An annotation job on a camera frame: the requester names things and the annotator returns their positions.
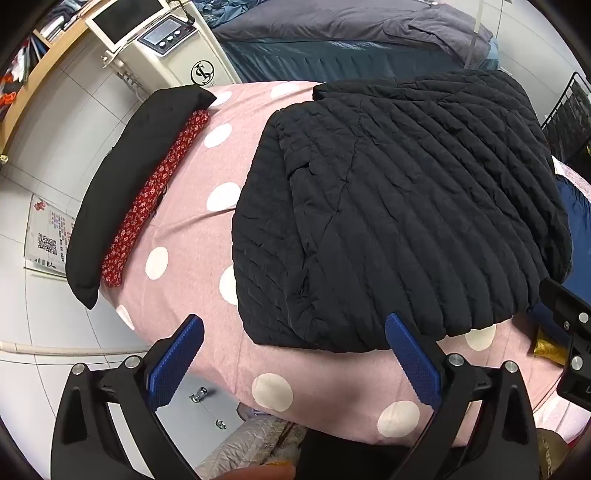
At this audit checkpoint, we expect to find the grey duvet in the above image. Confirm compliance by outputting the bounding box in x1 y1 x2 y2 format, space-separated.
212 0 495 70

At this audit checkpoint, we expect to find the white pipe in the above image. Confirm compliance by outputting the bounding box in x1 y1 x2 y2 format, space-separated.
0 339 148 358

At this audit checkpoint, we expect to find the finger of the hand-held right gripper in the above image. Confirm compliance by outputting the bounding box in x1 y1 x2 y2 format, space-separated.
539 277 591 326
556 323 591 403

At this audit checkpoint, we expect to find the golden cloth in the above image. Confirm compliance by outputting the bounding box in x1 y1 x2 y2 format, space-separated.
533 337 571 365

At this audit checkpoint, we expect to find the dark teal bed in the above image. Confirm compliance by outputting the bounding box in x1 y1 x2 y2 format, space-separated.
222 37 467 86

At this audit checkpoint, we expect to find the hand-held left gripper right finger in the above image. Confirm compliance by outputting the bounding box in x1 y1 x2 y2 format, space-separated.
385 313 541 480

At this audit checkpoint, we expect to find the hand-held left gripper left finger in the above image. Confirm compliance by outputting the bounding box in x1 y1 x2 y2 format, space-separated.
51 314 206 480

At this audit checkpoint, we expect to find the black wire rack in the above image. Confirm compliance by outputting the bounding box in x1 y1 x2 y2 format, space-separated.
540 71 591 162

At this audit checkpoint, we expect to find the wooden shelf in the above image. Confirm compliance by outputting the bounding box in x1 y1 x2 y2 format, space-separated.
0 0 93 162

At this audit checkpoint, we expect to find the beige machine with screen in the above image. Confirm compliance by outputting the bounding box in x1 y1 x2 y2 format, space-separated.
85 0 243 95

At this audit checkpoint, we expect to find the black cushion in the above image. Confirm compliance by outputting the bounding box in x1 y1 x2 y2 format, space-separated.
65 84 218 310

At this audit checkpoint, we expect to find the black quilted jacket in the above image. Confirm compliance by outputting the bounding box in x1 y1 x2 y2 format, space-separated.
231 69 573 354

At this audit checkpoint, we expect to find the grey quilted mat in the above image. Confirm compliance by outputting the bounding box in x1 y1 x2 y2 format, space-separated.
194 406 308 480

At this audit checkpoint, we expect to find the printed floor poster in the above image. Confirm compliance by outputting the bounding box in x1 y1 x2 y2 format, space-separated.
23 194 77 278

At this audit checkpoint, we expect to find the pink polka dot bed sheet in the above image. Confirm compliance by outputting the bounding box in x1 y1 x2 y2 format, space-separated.
99 78 591 448

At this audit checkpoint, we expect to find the red floral cloth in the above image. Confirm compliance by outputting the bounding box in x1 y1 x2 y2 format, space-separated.
102 109 211 288

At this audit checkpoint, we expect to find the navy blue cloth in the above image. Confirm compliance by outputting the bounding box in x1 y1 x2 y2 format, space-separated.
526 175 591 319

